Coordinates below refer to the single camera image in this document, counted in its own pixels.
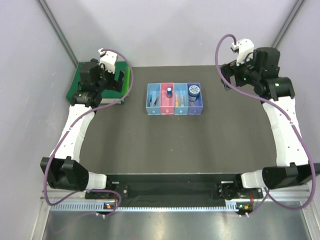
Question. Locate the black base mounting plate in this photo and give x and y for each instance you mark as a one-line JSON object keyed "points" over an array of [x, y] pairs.
{"points": [[224, 182]]}

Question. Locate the dark green ring binder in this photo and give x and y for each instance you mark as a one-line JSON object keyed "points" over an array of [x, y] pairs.
{"points": [[93, 85]]}

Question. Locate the blue pen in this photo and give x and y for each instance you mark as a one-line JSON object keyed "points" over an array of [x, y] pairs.
{"points": [[151, 100]]}

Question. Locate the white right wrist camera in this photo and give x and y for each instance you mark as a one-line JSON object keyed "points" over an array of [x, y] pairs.
{"points": [[245, 49]]}

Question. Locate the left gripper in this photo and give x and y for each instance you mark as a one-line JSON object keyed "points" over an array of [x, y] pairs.
{"points": [[117, 85]]}

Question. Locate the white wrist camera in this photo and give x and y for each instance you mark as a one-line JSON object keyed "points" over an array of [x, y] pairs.
{"points": [[107, 61], [245, 49]]}

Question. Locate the aluminium rail frame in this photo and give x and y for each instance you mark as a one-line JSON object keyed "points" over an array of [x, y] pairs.
{"points": [[171, 191]]}

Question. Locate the slotted cable duct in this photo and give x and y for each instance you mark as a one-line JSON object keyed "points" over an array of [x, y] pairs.
{"points": [[100, 206]]}

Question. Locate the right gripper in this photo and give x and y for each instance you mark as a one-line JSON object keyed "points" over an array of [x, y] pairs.
{"points": [[230, 69]]}

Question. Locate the light green plastic folder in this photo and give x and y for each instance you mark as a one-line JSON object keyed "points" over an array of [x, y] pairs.
{"points": [[126, 80]]}

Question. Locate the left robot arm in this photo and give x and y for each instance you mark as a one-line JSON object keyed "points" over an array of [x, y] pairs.
{"points": [[62, 169]]}

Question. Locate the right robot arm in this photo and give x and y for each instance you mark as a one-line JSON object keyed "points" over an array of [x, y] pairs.
{"points": [[259, 68]]}

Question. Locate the purple plastic bin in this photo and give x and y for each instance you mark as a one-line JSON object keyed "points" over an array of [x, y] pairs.
{"points": [[196, 110]]}

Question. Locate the small blue capped bottle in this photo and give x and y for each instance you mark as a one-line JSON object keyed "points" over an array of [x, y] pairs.
{"points": [[169, 92]]}

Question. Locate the blue capped glue stick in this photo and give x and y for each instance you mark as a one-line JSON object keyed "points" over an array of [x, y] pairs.
{"points": [[183, 99]]}

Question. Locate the blue round tape dispenser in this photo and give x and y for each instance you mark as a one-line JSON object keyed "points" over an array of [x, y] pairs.
{"points": [[193, 92]]}

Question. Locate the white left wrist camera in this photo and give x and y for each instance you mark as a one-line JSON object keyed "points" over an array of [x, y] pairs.
{"points": [[107, 61]]}

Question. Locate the pink orange highlighter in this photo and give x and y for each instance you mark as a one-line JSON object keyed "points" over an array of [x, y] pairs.
{"points": [[177, 103]]}

